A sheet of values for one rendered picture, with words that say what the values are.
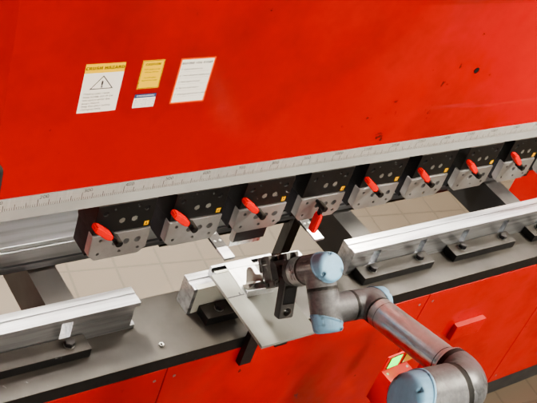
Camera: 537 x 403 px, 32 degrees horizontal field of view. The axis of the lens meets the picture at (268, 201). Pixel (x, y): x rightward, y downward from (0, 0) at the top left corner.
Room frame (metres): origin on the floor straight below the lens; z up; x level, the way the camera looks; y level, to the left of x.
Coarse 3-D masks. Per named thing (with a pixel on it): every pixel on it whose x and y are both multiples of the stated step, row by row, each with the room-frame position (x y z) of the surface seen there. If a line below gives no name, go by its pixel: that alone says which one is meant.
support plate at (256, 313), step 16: (224, 288) 1.87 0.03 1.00; (240, 288) 1.89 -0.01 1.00; (240, 304) 1.83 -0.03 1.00; (256, 304) 1.85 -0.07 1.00; (272, 304) 1.87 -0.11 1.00; (256, 320) 1.79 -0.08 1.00; (272, 320) 1.82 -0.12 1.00; (288, 320) 1.84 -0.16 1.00; (304, 320) 1.86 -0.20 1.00; (256, 336) 1.74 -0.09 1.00; (272, 336) 1.76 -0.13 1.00; (288, 336) 1.78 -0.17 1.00; (304, 336) 1.81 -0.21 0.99
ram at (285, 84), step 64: (64, 0) 1.46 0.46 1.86; (128, 0) 1.55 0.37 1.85; (192, 0) 1.65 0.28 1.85; (256, 0) 1.76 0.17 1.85; (320, 0) 1.89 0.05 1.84; (384, 0) 2.02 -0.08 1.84; (448, 0) 2.17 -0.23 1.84; (512, 0) 2.34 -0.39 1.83; (64, 64) 1.48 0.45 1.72; (128, 64) 1.58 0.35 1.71; (256, 64) 1.80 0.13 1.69; (320, 64) 1.94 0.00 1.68; (384, 64) 2.08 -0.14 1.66; (448, 64) 2.25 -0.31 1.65; (512, 64) 2.44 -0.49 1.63; (64, 128) 1.50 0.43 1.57; (128, 128) 1.60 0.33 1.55; (192, 128) 1.72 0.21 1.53; (256, 128) 1.85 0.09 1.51; (320, 128) 1.99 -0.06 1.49; (384, 128) 2.16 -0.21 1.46; (448, 128) 2.34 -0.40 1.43; (0, 192) 1.42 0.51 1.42
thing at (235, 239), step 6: (264, 228) 1.99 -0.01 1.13; (234, 234) 1.93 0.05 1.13; (240, 234) 1.94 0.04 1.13; (246, 234) 1.96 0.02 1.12; (252, 234) 1.97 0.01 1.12; (258, 234) 1.99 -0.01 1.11; (234, 240) 1.93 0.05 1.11; (240, 240) 1.95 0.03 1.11; (246, 240) 1.97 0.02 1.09; (252, 240) 1.99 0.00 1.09; (258, 240) 2.01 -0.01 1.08
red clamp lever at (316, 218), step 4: (316, 200) 2.05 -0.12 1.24; (316, 204) 2.04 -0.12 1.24; (320, 204) 2.03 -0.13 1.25; (324, 204) 2.04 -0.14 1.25; (320, 208) 2.02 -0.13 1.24; (324, 208) 2.02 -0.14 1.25; (316, 212) 2.03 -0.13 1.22; (320, 212) 2.03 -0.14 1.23; (316, 216) 2.03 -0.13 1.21; (320, 216) 2.03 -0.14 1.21; (312, 220) 2.03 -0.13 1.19; (316, 220) 2.02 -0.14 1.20; (320, 220) 2.03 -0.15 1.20; (312, 224) 2.03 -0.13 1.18; (316, 224) 2.02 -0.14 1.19; (308, 228) 2.03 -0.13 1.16; (312, 228) 2.02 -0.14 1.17; (316, 228) 2.03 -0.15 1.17; (312, 232) 2.02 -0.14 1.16
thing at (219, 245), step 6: (216, 234) 2.06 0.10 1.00; (210, 240) 2.03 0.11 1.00; (216, 240) 2.03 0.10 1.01; (222, 240) 2.04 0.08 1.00; (216, 246) 2.01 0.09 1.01; (222, 246) 2.02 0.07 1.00; (222, 252) 1.99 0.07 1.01; (228, 252) 2.00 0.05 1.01; (222, 258) 1.98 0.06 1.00; (228, 258) 1.98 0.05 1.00
